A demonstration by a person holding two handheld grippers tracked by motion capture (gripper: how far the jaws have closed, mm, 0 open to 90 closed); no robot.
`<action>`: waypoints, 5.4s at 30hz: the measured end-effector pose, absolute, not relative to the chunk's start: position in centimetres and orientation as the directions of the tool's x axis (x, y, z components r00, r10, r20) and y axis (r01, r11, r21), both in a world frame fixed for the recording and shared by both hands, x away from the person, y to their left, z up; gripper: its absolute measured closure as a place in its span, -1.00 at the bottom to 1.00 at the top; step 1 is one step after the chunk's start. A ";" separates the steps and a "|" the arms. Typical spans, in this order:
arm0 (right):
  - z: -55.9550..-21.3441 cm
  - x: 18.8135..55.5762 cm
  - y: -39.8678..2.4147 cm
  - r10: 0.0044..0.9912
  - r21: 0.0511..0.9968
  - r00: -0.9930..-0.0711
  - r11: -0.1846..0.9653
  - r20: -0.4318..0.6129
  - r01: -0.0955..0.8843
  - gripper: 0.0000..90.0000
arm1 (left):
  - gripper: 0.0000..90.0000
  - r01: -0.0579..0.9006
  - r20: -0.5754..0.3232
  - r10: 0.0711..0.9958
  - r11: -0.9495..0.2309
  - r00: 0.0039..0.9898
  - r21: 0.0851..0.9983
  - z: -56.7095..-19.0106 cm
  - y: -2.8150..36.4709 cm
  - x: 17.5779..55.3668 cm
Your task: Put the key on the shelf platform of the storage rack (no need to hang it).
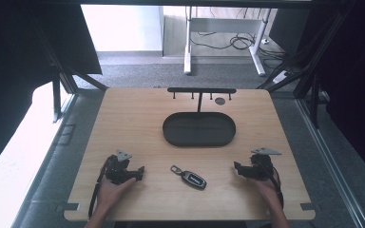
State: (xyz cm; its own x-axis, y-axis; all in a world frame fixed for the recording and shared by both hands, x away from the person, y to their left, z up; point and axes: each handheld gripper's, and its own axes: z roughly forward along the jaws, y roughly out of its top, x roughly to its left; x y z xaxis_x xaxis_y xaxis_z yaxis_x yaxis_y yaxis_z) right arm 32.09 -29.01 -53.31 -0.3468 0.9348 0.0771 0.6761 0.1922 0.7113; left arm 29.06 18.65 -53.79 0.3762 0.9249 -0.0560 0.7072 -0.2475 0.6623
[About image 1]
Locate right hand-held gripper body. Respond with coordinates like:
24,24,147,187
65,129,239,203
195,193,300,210
242,146,282,182

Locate white desk frame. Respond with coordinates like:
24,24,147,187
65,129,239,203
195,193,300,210
183,6,272,77

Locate black car key with clip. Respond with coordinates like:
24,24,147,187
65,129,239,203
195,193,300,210
170,164,208,191

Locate black floor cables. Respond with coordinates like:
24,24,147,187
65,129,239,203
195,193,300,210
189,29,287,69

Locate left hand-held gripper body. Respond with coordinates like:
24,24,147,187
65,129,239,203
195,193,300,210
103,149,141,186

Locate aluminium rail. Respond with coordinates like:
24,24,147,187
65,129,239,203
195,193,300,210
295,97,365,228

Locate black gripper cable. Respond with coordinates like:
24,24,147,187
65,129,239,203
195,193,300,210
257,156,285,211
87,155,112,220

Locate black key rack with tray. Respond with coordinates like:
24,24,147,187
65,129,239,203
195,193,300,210
162,86,238,148

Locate person's left hand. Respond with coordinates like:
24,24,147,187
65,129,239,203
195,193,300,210
97,177,138,212

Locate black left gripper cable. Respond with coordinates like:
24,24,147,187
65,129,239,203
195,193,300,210
87,155,112,220

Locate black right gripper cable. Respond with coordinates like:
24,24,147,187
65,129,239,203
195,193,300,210
257,156,285,211

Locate grey table bracket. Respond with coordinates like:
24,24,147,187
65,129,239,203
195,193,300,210
56,202,81,213

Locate person's right hand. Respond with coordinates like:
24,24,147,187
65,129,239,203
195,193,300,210
247,170,282,208

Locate white power strip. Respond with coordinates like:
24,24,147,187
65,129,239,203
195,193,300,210
271,70,291,85

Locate black metal stand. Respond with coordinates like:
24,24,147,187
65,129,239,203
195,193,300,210
256,0,359,129
32,23,109,124

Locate dark curtain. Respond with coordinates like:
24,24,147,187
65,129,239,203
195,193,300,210
298,0,365,188
0,0,103,180

